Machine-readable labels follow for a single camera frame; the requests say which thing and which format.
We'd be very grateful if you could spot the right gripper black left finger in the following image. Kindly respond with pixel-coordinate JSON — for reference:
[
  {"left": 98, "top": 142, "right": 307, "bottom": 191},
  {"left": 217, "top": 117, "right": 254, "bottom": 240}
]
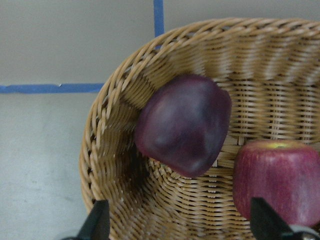
[{"left": 74, "top": 200, "right": 111, "bottom": 240}]

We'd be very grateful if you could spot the dark red apple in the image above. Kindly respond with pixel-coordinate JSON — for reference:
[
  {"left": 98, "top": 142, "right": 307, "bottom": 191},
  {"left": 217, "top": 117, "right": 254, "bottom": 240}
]
[{"left": 134, "top": 74, "right": 232, "bottom": 178}]

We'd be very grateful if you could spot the wicker basket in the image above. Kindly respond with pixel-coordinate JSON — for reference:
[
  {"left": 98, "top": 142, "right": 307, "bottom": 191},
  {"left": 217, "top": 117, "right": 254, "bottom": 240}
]
[{"left": 79, "top": 18, "right": 320, "bottom": 240}]

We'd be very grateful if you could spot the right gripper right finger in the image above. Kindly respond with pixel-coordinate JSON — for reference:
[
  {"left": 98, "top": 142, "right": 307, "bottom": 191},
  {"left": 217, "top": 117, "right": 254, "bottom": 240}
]
[{"left": 250, "top": 197, "right": 294, "bottom": 240}]

